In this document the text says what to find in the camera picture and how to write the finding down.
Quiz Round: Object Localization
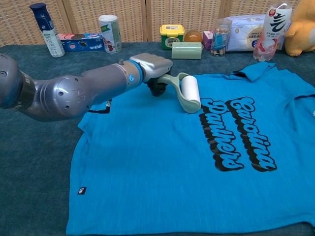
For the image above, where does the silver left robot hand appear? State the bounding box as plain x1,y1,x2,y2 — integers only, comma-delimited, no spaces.
129,53,174,97

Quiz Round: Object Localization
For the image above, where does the pale green lint roller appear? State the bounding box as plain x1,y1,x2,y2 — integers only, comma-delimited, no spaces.
157,72,202,114

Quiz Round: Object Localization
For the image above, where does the blue printed T-shirt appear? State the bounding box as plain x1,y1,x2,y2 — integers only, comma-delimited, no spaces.
65,61,315,236

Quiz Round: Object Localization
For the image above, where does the yellow lid green tub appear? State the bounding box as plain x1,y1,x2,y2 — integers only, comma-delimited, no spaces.
159,24,186,51

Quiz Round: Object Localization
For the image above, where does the pale green roller cover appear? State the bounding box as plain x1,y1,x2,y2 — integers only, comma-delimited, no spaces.
171,41,203,60

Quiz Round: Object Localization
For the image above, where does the orange round jelly cup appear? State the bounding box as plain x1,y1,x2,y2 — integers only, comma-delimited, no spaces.
183,29,203,44

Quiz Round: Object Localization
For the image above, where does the green white snack canister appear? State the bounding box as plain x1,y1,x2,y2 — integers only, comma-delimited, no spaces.
98,14,123,54

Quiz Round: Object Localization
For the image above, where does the wicker folding screen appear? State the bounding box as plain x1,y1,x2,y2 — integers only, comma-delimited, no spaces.
0,0,315,47

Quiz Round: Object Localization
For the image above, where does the pink purple small carton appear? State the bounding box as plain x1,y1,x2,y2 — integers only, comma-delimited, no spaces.
202,30,215,51

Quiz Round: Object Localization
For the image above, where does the clear jar with sticks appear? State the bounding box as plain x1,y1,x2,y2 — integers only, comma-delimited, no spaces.
210,19,233,58

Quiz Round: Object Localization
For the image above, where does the blue cookie box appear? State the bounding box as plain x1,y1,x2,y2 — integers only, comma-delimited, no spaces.
58,33,106,52

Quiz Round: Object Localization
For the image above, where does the white tissue pack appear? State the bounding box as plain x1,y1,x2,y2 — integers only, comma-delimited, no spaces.
223,14,291,52

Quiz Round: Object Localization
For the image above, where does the navy white spray bottle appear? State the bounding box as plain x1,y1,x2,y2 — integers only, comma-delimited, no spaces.
29,2,65,58

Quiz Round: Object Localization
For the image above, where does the clear drink bottle white label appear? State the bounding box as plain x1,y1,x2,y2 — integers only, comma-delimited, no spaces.
252,1,293,62

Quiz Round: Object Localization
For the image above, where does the dark teal table cloth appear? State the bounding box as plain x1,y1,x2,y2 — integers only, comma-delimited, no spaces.
0,41,315,236

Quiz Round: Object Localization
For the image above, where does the yellow plush toy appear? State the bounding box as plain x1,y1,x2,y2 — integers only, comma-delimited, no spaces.
284,0,315,57

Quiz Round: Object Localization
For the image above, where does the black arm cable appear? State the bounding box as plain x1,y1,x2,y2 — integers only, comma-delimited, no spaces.
88,99,113,114

